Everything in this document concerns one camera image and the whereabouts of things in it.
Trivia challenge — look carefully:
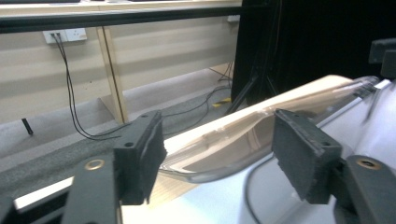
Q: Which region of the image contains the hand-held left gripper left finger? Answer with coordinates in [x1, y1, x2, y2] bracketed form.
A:
[113, 110, 168, 206]

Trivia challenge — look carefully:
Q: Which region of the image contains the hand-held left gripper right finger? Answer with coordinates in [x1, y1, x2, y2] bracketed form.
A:
[271, 108, 344, 205]

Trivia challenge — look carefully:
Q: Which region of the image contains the grey transparent plastic storage box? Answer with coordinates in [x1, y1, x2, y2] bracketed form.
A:
[244, 79, 396, 224]

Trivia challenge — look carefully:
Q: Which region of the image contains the black curtain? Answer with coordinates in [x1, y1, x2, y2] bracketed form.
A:
[231, 0, 396, 105]

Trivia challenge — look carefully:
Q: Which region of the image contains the black tripod stand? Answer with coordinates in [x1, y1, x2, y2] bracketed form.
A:
[223, 0, 282, 117]

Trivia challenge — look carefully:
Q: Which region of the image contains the yellow black striped tape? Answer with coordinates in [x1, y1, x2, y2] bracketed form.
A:
[212, 96, 233, 109]

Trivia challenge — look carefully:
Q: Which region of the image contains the long wooden desk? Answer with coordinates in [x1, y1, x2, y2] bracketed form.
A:
[0, 0, 244, 126]

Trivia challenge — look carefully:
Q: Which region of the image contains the small black stick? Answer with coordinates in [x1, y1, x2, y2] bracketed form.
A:
[21, 118, 35, 136]

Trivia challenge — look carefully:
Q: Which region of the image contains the black floor cable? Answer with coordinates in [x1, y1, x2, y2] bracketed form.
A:
[161, 85, 233, 137]

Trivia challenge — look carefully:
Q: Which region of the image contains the black power cable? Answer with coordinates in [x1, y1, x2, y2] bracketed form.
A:
[55, 32, 134, 138]
[49, 32, 134, 142]

